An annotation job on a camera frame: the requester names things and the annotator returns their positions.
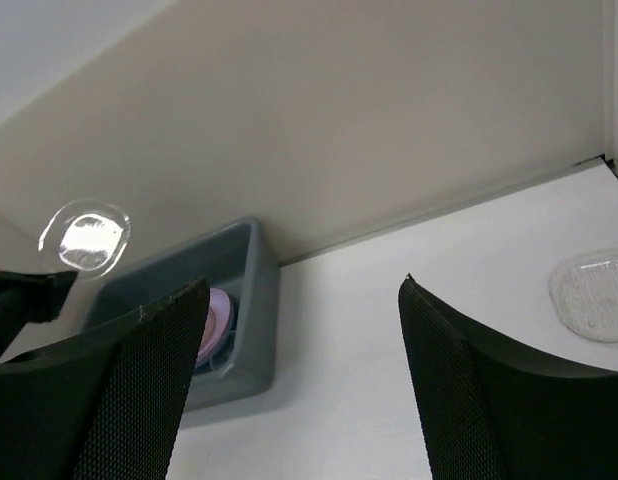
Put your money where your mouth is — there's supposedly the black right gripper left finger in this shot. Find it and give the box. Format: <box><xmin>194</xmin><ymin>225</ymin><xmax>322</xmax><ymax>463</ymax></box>
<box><xmin>0</xmin><ymin>278</ymin><xmax>210</xmax><ymax>479</ymax></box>

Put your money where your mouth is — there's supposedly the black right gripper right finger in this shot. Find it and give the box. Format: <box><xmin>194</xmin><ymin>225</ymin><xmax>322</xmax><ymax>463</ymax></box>
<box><xmin>398</xmin><ymin>277</ymin><xmax>618</xmax><ymax>479</ymax></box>

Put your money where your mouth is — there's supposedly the purple plastic plate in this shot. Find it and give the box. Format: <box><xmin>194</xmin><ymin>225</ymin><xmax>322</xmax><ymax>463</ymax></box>
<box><xmin>195</xmin><ymin>288</ymin><xmax>238</xmax><ymax>369</ymax></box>

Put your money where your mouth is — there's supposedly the clear dish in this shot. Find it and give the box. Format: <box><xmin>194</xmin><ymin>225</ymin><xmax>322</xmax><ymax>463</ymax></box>
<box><xmin>37</xmin><ymin>198</ymin><xmax>132</xmax><ymax>280</ymax></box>

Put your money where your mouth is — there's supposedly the grey plastic bin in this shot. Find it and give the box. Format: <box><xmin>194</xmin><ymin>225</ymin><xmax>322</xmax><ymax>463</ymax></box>
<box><xmin>81</xmin><ymin>217</ymin><xmax>280</xmax><ymax>412</ymax></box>

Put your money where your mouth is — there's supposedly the clear bowl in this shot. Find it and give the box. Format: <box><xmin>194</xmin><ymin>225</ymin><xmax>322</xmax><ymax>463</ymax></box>
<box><xmin>548</xmin><ymin>249</ymin><xmax>618</xmax><ymax>344</ymax></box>

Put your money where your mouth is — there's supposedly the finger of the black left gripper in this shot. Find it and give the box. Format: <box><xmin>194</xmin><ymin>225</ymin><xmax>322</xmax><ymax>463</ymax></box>
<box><xmin>0</xmin><ymin>270</ymin><xmax>77</xmax><ymax>357</ymax></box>

